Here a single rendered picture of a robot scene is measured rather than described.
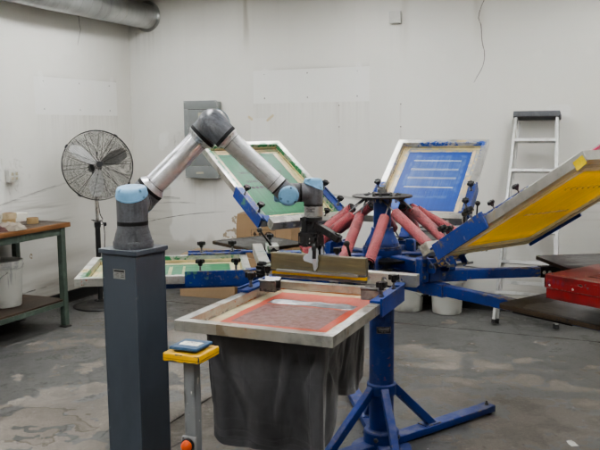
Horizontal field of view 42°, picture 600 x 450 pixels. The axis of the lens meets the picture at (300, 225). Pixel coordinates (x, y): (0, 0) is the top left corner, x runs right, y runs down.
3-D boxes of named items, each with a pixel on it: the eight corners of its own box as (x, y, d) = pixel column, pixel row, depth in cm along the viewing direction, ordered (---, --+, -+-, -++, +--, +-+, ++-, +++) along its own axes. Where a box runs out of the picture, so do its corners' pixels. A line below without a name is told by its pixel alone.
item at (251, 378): (323, 464, 260) (323, 339, 255) (206, 444, 278) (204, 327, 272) (327, 461, 263) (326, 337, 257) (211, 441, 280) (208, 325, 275)
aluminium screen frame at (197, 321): (333, 348, 244) (333, 337, 244) (174, 330, 267) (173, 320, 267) (402, 297, 316) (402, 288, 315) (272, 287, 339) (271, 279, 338)
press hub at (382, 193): (407, 470, 374) (410, 190, 357) (332, 457, 389) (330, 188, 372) (428, 440, 409) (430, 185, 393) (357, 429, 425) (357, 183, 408)
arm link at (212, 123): (209, 101, 283) (307, 192, 288) (212, 102, 294) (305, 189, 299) (187, 124, 283) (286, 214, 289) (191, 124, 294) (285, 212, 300)
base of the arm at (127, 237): (104, 248, 291) (103, 221, 289) (131, 243, 304) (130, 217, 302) (135, 251, 283) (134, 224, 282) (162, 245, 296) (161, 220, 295)
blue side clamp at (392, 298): (382, 317, 288) (382, 299, 287) (369, 316, 290) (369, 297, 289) (404, 301, 315) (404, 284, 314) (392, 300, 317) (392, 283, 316)
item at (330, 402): (326, 460, 262) (325, 337, 257) (316, 458, 263) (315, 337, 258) (369, 414, 304) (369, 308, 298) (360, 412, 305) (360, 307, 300)
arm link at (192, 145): (112, 202, 297) (212, 101, 294) (120, 198, 312) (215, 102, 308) (135, 224, 298) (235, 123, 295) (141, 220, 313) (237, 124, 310)
